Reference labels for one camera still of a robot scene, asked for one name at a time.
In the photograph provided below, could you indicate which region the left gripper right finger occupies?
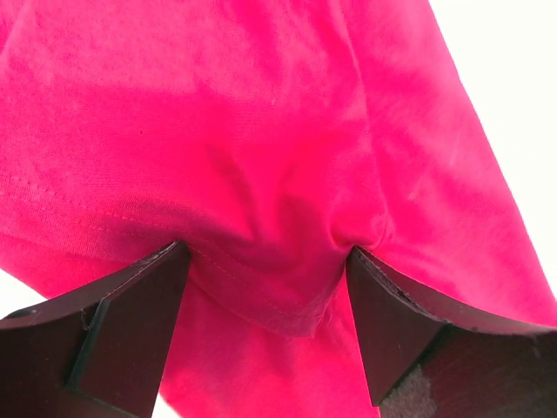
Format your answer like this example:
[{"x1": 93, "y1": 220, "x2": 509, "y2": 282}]
[{"x1": 346, "y1": 248, "x2": 556, "y2": 417}]

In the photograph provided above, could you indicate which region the red t-shirt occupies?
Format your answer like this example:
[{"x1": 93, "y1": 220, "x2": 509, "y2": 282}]
[{"x1": 1, "y1": 1, "x2": 556, "y2": 417}]

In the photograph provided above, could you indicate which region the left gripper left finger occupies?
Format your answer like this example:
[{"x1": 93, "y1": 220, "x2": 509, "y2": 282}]
[{"x1": 1, "y1": 242, "x2": 190, "y2": 417}]

